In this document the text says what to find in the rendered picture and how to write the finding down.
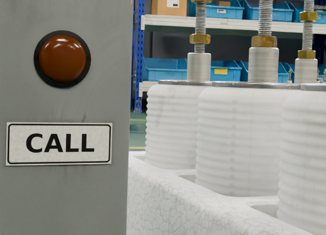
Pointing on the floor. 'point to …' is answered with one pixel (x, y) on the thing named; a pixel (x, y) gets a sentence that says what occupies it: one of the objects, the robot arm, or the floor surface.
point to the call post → (65, 114)
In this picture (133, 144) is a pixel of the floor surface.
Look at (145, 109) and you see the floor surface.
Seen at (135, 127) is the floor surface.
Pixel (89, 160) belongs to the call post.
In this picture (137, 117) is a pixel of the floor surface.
